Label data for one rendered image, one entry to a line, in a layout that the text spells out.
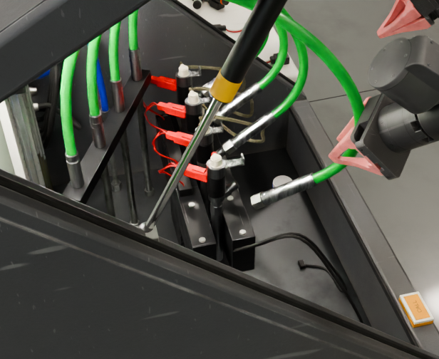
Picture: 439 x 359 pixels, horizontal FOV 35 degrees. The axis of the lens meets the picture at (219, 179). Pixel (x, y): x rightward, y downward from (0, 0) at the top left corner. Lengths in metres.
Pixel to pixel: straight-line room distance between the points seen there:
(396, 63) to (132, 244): 0.31
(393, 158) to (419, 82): 0.13
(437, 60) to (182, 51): 0.64
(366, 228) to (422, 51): 0.50
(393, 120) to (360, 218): 0.39
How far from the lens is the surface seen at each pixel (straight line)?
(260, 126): 1.08
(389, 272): 1.08
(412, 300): 1.04
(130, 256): 0.59
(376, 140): 0.79
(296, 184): 0.91
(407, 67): 0.69
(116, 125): 1.08
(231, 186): 1.04
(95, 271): 0.59
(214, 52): 1.27
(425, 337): 1.02
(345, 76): 0.80
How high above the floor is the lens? 1.76
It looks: 43 degrees down
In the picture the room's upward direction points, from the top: 1 degrees counter-clockwise
